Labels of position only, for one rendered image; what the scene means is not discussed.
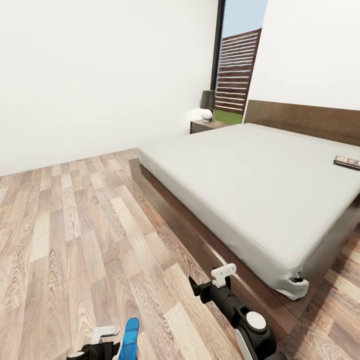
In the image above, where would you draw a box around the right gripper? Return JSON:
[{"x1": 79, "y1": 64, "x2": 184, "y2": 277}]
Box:
[{"x1": 189, "y1": 276, "x2": 236, "y2": 312}]

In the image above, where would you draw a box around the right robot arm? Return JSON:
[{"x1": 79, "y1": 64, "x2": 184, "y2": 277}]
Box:
[{"x1": 189, "y1": 263, "x2": 288, "y2": 360}]

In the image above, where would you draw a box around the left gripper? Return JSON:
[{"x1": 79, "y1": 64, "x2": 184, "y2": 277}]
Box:
[{"x1": 82, "y1": 342, "x2": 121, "y2": 360}]

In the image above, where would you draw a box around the sandal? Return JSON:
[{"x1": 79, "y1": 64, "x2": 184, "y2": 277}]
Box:
[{"x1": 118, "y1": 317, "x2": 139, "y2": 360}]

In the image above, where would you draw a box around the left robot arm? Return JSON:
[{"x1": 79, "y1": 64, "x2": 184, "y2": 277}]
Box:
[{"x1": 66, "y1": 325, "x2": 121, "y2": 360}]

